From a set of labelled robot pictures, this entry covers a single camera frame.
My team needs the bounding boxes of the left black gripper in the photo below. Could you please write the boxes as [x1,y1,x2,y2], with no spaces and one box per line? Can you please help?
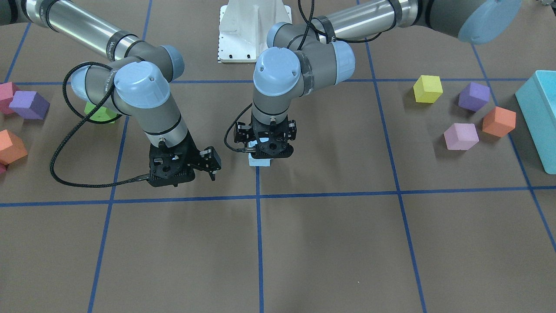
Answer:
[250,117,297,159]

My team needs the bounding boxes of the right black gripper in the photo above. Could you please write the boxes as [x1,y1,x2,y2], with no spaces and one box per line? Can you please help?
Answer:
[149,133,217,187]

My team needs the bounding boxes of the light blue block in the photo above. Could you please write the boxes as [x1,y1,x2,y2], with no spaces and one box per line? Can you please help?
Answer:
[248,137,269,152]
[248,156,272,167]

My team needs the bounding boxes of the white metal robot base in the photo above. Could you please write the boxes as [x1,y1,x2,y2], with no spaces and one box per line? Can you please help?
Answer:
[217,0,292,63]

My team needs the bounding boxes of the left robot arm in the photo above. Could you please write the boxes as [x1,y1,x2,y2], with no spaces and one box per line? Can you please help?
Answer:
[230,0,522,159]

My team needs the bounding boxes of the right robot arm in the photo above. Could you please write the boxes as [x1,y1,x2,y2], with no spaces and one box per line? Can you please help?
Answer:
[1,0,221,188]

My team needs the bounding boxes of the green foam block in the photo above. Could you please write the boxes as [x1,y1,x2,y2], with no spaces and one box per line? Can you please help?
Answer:
[84,102,118,122]

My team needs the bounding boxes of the brown paper table mat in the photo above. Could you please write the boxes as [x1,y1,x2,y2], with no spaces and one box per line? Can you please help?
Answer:
[0,0,556,313]

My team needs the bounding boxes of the yellow foam block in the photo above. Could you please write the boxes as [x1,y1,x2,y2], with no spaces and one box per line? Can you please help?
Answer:
[413,75,443,103]

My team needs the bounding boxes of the pink foam block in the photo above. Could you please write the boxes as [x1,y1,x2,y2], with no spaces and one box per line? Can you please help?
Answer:
[443,123,480,151]

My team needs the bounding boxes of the purple block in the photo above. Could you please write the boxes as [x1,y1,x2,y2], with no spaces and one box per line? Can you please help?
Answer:
[457,82,491,112]
[9,90,50,120]

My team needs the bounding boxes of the orange block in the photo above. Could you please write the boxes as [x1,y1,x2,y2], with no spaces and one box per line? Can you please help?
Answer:
[0,130,28,166]
[481,107,516,137]

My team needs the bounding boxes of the maroon block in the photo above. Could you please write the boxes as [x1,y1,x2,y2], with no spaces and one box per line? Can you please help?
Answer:
[0,82,20,115]

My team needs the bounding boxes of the turquoise foam box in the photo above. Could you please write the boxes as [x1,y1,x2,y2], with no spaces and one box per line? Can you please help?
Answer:
[516,70,556,175]

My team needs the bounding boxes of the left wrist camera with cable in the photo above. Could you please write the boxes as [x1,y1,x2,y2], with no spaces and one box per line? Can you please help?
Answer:
[224,0,383,153]

